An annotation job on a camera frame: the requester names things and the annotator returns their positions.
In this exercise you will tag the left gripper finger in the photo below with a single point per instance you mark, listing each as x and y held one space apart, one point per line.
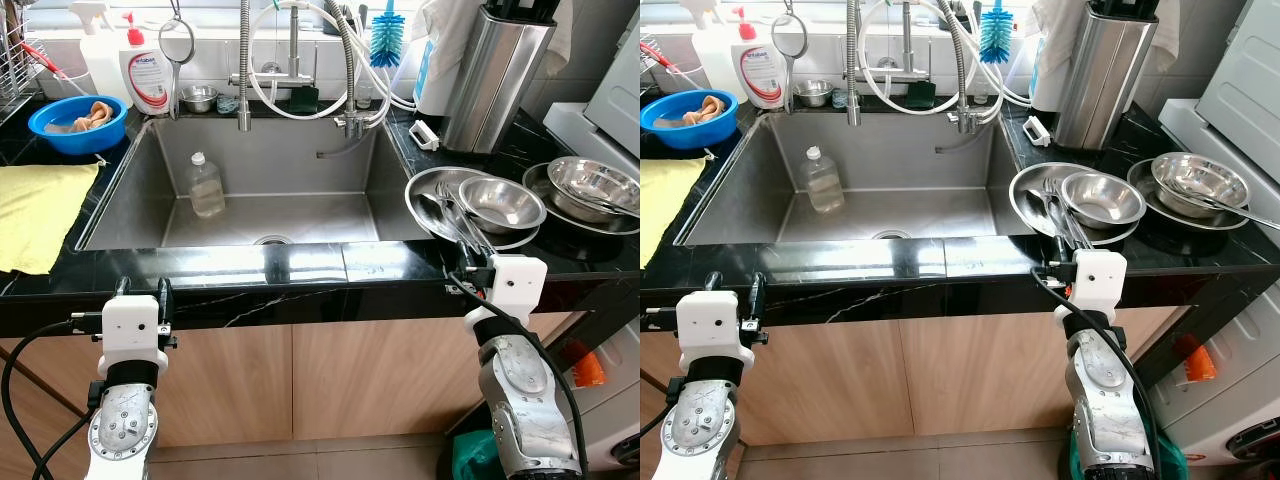
165 298
757 295
122 287
712 282

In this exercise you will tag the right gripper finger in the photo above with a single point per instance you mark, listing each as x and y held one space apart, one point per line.
1058 265
470 271

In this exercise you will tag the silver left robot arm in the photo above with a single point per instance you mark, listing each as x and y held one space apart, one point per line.
700 430
125 425

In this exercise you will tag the stainless steel kitchen sink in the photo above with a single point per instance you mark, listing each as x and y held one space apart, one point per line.
290 165
900 160

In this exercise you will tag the chrome kitchen faucet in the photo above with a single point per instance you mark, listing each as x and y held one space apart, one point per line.
853 60
244 60

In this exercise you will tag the brown wooden cabinet door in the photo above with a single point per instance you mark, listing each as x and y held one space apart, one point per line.
980 375
390 375
830 380
220 380

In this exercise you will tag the steel plate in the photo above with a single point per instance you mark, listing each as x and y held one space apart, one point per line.
1143 195
422 190
1026 185
540 195

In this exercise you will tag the yellow cloth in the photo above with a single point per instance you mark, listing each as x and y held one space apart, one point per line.
40 215
665 205

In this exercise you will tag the clear plastic bottle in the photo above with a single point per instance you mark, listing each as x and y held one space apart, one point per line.
206 185
825 180

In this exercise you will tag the orange plastic item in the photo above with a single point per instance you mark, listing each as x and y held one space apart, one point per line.
1198 360
588 368

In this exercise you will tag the small white plastic clip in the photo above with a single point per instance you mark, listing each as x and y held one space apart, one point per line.
424 133
1036 130

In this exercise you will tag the blue plastic bowl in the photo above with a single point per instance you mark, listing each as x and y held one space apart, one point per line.
78 138
690 133

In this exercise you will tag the large steel bowl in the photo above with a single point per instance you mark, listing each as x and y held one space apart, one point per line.
1200 175
595 180

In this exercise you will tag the white washing machine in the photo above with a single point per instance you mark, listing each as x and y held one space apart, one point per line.
615 420
1230 410

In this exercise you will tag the beige washing cloth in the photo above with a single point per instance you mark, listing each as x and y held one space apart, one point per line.
700 108
90 115

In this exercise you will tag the white blue bottle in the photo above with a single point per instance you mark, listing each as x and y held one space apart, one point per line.
427 80
1041 75

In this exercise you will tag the stainless steel utensil holder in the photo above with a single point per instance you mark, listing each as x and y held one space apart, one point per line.
1105 70
495 75

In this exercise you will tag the small steel bowl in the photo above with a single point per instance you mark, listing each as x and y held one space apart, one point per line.
813 92
198 97

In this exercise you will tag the round metal strainer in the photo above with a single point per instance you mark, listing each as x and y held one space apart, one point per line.
789 80
175 85

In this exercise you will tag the white red dish soap bottle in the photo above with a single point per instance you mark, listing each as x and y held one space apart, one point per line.
762 70
145 75

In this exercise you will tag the white appliance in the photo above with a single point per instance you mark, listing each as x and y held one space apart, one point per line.
615 90
1240 100

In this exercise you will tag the dark green sponge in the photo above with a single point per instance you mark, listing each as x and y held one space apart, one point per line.
305 97
920 93

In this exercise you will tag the white spray bottle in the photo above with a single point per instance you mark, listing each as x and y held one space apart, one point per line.
95 55
715 50

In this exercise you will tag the blue bottle brush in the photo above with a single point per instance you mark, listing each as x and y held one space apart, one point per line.
386 35
996 30

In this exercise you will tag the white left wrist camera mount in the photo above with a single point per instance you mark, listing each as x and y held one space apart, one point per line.
715 325
132 322

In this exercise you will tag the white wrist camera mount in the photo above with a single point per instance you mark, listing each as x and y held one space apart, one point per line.
132 322
715 325
520 280
1098 280

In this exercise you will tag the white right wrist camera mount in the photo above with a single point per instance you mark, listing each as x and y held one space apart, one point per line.
520 280
1098 280

